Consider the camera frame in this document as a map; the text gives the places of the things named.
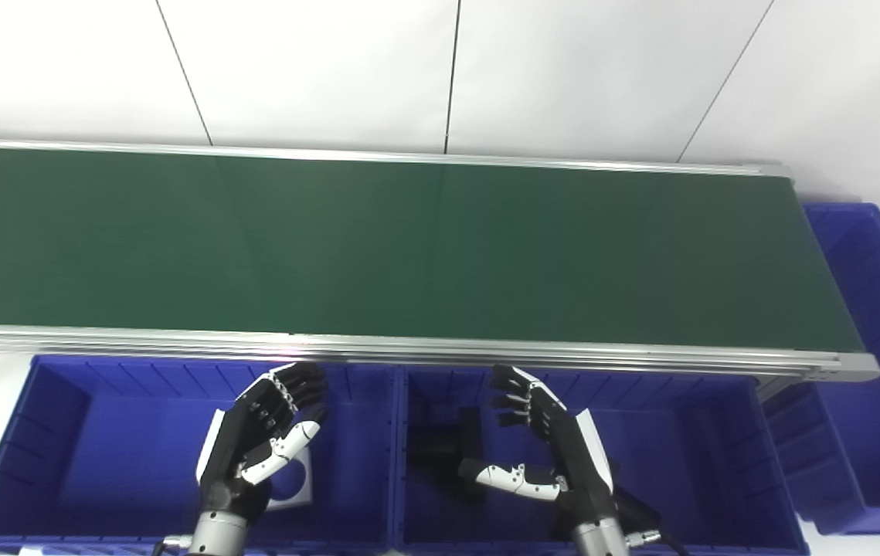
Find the white block with round hole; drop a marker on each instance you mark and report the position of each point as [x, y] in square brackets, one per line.
[302, 480]

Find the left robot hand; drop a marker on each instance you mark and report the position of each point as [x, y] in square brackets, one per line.
[254, 421]

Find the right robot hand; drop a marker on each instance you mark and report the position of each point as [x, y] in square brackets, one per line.
[575, 455]

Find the blue plastic bin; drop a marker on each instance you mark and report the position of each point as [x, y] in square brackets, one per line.
[100, 455]
[872, 386]
[687, 463]

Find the green conveyor belt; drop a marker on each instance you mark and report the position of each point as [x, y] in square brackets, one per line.
[409, 352]
[409, 247]

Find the black block part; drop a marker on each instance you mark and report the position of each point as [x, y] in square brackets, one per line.
[447, 444]

